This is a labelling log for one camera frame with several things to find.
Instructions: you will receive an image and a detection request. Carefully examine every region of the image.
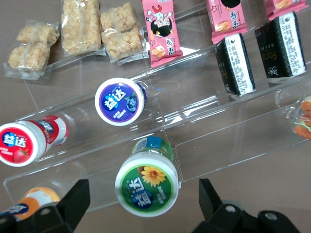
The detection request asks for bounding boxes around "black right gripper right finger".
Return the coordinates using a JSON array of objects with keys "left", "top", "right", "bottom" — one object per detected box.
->
[{"left": 191, "top": 178, "right": 302, "bottom": 233}]

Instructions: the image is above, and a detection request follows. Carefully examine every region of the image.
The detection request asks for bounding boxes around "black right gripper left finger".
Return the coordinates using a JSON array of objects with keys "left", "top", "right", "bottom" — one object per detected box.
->
[{"left": 21, "top": 179, "right": 91, "bottom": 233}]

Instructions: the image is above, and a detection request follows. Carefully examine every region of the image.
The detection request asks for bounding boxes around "green lid gum jar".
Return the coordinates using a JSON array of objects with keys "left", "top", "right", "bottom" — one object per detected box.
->
[{"left": 114, "top": 136, "right": 182, "bottom": 218}]

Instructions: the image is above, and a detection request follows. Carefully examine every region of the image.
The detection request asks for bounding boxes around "orange lid gum jar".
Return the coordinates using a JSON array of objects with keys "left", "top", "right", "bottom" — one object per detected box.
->
[{"left": 0, "top": 186, "right": 62, "bottom": 223}]

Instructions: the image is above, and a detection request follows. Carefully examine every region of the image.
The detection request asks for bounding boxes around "red lid gum jar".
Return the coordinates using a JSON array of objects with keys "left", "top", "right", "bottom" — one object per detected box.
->
[{"left": 0, "top": 115, "right": 70, "bottom": 168}]

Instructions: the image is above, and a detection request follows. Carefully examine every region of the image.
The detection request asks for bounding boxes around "blue lid gum jar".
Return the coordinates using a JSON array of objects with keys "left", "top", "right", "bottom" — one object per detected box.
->
[{"left": 94, "top": 77, "right": 148, "bottom": 127}]

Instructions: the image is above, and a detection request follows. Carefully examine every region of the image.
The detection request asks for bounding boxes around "clear acrylic step shelf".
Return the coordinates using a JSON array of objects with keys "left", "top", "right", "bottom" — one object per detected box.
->
[{"left": 3, "top": 0, "right": 311, "bottom": 216}]

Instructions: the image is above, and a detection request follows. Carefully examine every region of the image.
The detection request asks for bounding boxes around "wrapped triangle sandwich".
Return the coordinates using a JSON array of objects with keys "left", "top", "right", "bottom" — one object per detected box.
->
[{"left": 274, "top": 91, "right": 311, "bottom": 142}]

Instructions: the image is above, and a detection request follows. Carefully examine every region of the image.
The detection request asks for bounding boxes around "black chocolate box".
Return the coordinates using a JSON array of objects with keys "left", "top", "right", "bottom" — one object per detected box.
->
[
  {"left": 215, "top": 33, "right": 257, "bottom": 97},
  {"left": 254, "top": 11, "right": 307, "bottom": 80}
]

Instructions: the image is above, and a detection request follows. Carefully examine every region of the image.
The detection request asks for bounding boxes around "rice cracker pack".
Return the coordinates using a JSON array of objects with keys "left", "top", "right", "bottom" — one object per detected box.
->
[
  {"left": 100, "top": 2, "right": 150, "bottom": 67},
  {"left": 60, "top": 0, "right": 106, "bottom": 58},
  {"left": 3, "top": 19, "right": 60, "bottom": 81}
]

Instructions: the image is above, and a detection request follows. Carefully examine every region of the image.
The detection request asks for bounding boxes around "pink snack packet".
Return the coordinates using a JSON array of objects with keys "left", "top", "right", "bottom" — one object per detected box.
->
[
  {"left": 263, "top": 0, "right": 308, "bottom": 21},
  {"left": 141, "top": 0, "right": 183, "bottom": 69},
  {"left": 205, "top": 0, "right": 249, "bottom": 45}
]

